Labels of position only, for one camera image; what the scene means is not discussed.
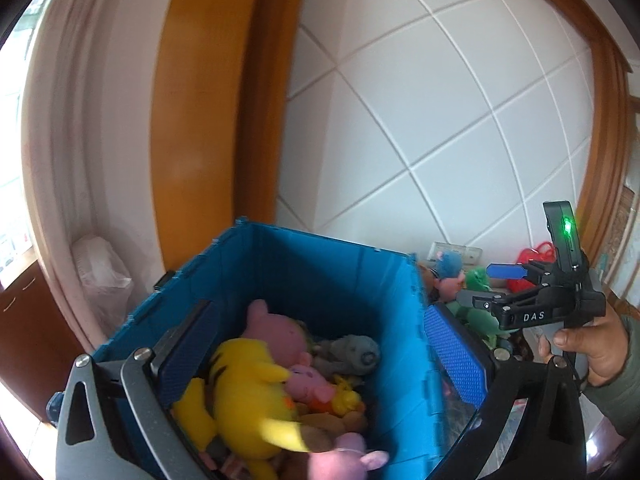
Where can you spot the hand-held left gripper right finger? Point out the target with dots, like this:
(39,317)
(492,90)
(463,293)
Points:
(457,355)

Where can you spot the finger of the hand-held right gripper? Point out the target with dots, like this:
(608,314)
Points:
(475,300)
(505,271)

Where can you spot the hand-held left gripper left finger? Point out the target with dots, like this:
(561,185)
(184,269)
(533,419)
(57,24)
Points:
(192,355)

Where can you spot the grey elephant plush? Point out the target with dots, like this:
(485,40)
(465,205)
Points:
(350,352)

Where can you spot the orange dress pig plush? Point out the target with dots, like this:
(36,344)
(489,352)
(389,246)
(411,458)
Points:
(310,382)

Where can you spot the blue plastic storage crate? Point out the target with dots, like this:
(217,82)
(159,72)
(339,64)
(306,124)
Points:
(345,280)

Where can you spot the person's right forearm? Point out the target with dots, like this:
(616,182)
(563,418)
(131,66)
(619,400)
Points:
(625,395)

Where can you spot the person's right hand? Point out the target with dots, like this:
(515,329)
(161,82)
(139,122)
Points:
(607,345)

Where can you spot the red toy suitcase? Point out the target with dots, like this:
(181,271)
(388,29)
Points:
(520,255)

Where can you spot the teal plush cushion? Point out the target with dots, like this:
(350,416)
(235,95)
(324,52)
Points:
(475,322)

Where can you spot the green plush toy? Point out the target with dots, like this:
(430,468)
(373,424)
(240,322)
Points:
(477,277)

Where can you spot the blue and pink plush toy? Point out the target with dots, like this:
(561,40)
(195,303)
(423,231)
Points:
(447,262)

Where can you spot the large pink plush toy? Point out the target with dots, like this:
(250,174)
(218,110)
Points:
(275,332)

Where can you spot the white plastic bag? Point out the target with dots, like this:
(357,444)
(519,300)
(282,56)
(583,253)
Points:
(102,280)

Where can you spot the small yellow plush toy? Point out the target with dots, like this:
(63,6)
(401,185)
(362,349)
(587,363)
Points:
(347,397)

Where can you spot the tan plush toy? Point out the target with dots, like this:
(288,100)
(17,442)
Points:
(330,430)

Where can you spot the pink pig plush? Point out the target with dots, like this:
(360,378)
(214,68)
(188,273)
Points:
(340,460)

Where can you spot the brown wooden cabinet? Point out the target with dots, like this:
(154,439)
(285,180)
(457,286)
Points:
(35,340)

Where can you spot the pale curtain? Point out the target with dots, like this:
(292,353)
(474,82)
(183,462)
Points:
(90,110)

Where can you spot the white wall socket panel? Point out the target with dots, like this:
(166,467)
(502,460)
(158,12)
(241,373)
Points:
(470,255)

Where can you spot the wooden wall trim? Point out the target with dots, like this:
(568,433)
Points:
(210,110)
(600,110)

